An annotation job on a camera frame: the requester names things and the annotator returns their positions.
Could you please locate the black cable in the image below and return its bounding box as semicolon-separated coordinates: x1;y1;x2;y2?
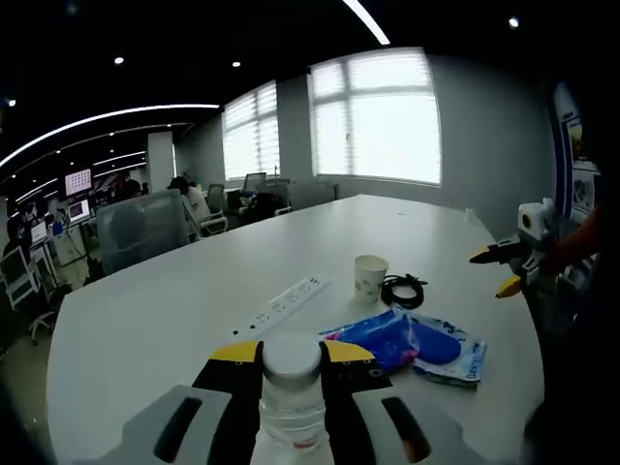
379;272;430;311

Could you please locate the long curved ceiling light strip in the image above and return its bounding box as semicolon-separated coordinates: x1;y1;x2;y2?
0;102;222;169

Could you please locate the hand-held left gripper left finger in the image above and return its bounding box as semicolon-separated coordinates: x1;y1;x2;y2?
104;340;265;465

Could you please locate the grey low cabinet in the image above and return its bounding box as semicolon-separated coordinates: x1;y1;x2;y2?
289;179;339;212

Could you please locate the wide window with blinds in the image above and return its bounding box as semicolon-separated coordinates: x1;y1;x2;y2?
307;46;444;187

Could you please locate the clear plastic bottle white cap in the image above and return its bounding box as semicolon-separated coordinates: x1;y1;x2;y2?
258;332;326;452

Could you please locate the blue framed wall poster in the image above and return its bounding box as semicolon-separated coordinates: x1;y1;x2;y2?
550;80;603;220

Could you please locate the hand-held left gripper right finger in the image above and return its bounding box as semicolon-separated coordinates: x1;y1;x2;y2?
319;339;486;465

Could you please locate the white paper cup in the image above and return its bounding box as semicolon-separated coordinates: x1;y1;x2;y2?
353;254;390;305

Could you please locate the blue tissue pack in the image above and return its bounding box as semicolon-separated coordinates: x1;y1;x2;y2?
318;308;419;375

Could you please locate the narrow window with blinds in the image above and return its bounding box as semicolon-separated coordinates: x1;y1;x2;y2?
221;79;282;182

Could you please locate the white frame office chair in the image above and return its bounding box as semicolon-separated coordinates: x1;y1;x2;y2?
185;183;230;238

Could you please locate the clear package with blue pouch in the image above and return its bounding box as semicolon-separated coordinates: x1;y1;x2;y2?
394;309;487;389

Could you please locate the black office chair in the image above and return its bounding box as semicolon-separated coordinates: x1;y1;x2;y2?
240;171;268;196

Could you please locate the short ceiling light strip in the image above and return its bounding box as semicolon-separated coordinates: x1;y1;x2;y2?
340;0;391;47

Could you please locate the large grey mesh office chair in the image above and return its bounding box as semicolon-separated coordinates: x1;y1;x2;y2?
96;189;191;276

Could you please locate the white power strip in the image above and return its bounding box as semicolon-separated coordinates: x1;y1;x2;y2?
224;274;336;340

